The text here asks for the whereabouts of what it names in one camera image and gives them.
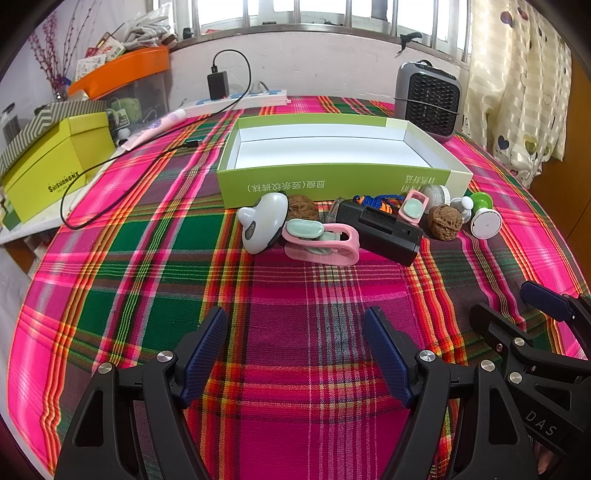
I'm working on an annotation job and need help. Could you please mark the white grey knob stopper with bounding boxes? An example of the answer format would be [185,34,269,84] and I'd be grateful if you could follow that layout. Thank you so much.
[450,196,474,225]

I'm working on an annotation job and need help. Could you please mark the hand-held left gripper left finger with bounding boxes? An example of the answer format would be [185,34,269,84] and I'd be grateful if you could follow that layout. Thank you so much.
[54,305,230,480]

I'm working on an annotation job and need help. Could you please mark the stack of printed cards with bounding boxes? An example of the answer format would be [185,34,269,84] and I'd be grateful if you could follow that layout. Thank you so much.
[76,30,128,84]

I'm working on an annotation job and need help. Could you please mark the grey white handheld massager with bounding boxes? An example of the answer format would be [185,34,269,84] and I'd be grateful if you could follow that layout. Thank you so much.
[237,192,291,254]

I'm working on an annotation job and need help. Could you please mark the metal window grille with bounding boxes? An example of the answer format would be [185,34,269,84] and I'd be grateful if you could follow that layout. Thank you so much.
[177,0,477,52]

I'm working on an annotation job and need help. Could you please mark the heater power cord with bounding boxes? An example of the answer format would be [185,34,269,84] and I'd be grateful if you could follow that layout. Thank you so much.
[393,95,464,116]

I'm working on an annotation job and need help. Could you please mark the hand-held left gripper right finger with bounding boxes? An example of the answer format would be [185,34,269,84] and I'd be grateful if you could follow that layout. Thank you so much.
[364,306,539,480]

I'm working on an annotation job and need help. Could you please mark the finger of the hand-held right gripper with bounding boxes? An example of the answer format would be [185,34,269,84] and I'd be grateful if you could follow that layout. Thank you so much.
[519,280,591,331]
[469,302,555,372]

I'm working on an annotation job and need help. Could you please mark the blue orange rope lanyard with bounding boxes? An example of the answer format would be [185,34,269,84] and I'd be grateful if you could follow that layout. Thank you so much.
[353,194,407,216]

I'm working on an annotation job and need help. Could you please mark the black handheld device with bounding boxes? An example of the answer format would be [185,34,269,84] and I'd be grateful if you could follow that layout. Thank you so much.
[331,197,425,267]

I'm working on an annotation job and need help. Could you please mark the orange lidded storage bin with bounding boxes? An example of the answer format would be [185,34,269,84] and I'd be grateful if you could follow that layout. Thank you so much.
[68,45,171,100]

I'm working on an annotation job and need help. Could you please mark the clear storage bin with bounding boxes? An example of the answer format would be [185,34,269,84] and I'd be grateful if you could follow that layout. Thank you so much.
[92,69,174,135]

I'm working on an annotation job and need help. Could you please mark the black charging cable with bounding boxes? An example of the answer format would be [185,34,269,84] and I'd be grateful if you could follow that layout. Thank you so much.
[61,48,254,230]

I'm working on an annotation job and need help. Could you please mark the white blue power strip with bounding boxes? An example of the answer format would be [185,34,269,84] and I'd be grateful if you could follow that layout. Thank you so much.
[177,88,291,116]

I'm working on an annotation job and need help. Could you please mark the grey black fan heater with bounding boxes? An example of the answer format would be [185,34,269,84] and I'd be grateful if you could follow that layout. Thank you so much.
[393,60,464,144]

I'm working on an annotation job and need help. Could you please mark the yellow-green shoe box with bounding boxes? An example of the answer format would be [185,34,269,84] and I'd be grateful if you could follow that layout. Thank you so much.
[0,112,116,230]

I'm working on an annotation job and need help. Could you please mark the white work gloves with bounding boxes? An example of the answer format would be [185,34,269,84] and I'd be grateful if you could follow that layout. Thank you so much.
[122,8,179,52]

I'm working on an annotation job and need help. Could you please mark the cream heart print curtain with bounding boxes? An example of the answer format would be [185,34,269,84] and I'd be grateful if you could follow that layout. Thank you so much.
[464,0,574,188]

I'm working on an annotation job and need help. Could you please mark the green item in bin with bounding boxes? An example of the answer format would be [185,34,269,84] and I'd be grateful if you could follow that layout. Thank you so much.
[108,96,142,126]

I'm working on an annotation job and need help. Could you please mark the black charger adapter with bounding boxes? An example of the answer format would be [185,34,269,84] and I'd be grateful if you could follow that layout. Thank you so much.
[206,69,230,99]

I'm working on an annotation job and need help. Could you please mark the green white spool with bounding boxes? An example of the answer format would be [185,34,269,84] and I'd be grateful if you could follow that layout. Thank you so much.
[466,192,502,240]

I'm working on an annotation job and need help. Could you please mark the green cardboard box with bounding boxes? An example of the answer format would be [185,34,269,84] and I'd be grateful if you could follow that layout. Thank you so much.
[217,115,474,210]

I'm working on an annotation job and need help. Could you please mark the black hook handle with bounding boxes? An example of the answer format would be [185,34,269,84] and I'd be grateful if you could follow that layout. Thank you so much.
[394,31,424,59]

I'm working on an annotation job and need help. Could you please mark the pink white tube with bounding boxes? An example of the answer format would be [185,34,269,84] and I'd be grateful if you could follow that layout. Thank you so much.
[120,108,188,150]

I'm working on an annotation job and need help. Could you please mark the pink clip with green pads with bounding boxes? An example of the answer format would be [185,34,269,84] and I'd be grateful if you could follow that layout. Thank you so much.
[281,219,361,267]
[399,191,428,226]

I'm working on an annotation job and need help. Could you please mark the grey zigzag patterned box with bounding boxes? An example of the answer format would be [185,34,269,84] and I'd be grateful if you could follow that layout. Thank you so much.
[0,99,110,174]

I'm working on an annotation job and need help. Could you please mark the pink green plaid tablecloth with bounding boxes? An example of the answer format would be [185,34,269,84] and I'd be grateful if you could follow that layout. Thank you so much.
[8,94,591,480]

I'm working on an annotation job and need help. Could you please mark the white side table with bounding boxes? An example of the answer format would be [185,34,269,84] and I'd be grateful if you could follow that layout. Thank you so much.
[0,161,117,246]

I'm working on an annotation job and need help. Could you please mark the brown walnut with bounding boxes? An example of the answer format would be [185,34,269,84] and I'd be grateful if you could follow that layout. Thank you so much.
[287,195,321,223]
[427,205,461,241]

